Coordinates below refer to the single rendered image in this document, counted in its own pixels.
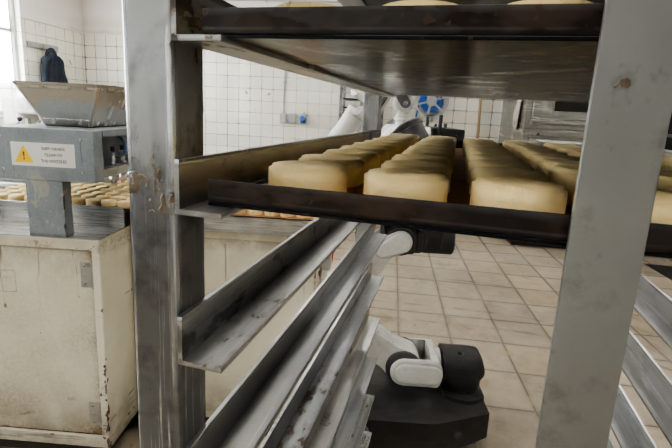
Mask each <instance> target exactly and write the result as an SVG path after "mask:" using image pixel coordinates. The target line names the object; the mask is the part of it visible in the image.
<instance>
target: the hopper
mask: <svg viewBox="0 0 672 448"><path fill-rule="evenodd" d="M11 81H12V83H13V84H14V85H15V86H16V87H17V88H18V90H19V91H20V92H21V94H22V95H23V96H24V98H25V99H26V100H27V102H28V103H29V104H30V106H31V107H32V108H33V109H34V111H35V112H36V113H37V115H38V116H39V117H40V119H41V120H42V122H43V123H44V124H45V125H46V126H65V127H83V128H98V127H115V126H127V122H126V98H125V87H118V86H109V85H99V84H79V83H58V82H38V81H18V80H11Z"/></svg>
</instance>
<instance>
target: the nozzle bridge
mask: <svg viewBox="0 0 672 448"><path fill-rule="evenodd" d="M126 135H127V126H115V127H98V128H83V127H65V126H46V125H45V124H44V123H40V124H12V125H0V178H11V179H26V180H25V184H26V195H27V207H28V218H29V230H30V235H31V236H46V237H61V238H67V237H69V236H72V235H74V226H73V211H72V196H71V182H79V183H99V182H103V181H104V178H106V177H109V176H113V175H117V174H121V173H125V172H129V171H128V156H125V158H126V160H125V161H126V163H125V164H120V163H119V161H120V160H119V158H116V166H110V160H109V152H110V146H114V147H115V152H116V155H119V150H120V145H123V142H122V140H121V139H120V138H119V137H117V136H121V137H122V138H123V139H124V141H125V145H126V151H125V154H128V146H127V136H126Z"/></svg>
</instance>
